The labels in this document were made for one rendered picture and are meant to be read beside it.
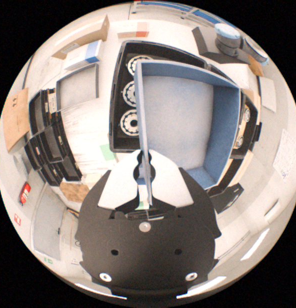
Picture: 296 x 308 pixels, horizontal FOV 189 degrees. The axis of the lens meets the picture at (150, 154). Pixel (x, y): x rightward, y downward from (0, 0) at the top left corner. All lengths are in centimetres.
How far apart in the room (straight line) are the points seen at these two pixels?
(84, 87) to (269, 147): 382
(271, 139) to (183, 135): 345
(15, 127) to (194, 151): 254
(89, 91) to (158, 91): 46
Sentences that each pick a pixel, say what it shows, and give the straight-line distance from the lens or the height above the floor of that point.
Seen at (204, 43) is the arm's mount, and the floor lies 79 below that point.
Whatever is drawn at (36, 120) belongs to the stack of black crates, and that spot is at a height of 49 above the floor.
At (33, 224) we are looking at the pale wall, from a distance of 274.
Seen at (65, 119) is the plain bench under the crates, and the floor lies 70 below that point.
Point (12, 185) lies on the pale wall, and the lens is 253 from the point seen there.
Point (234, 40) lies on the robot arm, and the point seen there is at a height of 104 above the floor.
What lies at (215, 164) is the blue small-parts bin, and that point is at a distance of 23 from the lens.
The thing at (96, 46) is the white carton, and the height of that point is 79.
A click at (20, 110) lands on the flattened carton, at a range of 254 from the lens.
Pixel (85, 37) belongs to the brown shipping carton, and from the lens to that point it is 62.
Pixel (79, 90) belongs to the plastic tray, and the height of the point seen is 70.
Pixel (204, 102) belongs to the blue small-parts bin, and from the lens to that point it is 20.
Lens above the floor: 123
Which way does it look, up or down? 57 degrees down
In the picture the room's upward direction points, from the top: 162 degrees clockwise
